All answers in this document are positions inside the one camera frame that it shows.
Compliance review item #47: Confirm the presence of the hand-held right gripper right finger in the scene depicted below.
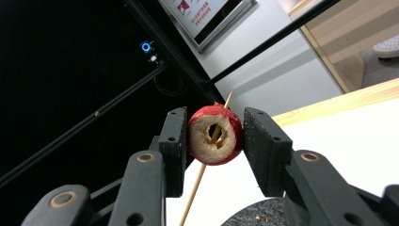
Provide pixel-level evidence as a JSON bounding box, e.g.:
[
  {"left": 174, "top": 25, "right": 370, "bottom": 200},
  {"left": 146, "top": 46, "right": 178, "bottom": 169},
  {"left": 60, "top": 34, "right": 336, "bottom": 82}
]
[{"left": 242, "top": 106, "right": 295, "bottom": 199}]

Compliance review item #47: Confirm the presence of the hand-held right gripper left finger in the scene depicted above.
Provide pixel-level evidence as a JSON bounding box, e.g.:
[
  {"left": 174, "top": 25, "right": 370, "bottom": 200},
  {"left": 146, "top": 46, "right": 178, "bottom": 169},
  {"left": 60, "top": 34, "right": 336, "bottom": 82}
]
[{"left": 157, "top": 105, "right": 188, "bottom": 199}]

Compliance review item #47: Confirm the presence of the red cored hawthorn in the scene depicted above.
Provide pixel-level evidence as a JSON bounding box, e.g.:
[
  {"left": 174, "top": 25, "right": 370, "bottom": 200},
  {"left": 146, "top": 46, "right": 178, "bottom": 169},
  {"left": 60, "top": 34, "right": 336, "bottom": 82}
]
[{"left": 186, "top": 102, "right": 245, "bottom": 167}]

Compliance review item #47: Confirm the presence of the thin bamboo skewer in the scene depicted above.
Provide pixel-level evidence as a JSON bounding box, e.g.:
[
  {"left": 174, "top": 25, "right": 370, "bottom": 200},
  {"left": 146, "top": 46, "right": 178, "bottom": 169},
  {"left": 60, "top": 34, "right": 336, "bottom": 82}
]
[{"left": 178, "top": 90, "right": 234, "bottom": 226}]

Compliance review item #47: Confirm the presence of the black round plate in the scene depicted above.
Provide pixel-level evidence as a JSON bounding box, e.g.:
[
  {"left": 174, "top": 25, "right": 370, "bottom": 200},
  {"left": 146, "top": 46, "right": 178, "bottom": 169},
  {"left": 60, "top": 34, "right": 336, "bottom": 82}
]
[{"left": 220, "top": 197, "right": 287, "bottom": 226}]

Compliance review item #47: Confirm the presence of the white cabinet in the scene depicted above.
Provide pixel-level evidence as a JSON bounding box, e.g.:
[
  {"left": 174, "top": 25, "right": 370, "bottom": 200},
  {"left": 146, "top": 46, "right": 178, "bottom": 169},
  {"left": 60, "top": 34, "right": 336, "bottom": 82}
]
[{"left": 175, "top": 0, "right": 343, "bottom": 121}]

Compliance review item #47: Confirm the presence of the light wooden table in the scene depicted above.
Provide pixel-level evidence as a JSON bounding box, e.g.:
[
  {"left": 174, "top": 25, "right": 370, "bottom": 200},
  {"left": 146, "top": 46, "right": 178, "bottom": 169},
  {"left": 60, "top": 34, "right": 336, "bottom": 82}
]
[{"left": 271, "top": 77, "right": 399, "bottom": 128}]

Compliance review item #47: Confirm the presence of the black device with blue light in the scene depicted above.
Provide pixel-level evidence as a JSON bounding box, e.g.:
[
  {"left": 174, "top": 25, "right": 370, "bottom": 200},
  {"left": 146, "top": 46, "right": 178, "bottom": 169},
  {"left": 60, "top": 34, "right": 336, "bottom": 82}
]
[{"left": 138, "top": 40, "right": 167, "bottom": 68}]

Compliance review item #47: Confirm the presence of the white framed poster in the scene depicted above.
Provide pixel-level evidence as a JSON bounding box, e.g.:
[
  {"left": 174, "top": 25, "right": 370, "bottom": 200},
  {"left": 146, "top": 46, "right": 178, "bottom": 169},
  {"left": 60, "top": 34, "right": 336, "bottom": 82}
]
[{"left": 159, "top": 0, "right": 258, "bottom": 54}]

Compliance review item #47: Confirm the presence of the black metal frame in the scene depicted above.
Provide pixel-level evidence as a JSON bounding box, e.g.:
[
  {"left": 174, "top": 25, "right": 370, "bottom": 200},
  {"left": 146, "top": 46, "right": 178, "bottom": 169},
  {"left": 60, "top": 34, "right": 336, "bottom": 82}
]
[{"left": 0, "top": 0, "right": 342, "bottom": 190}]

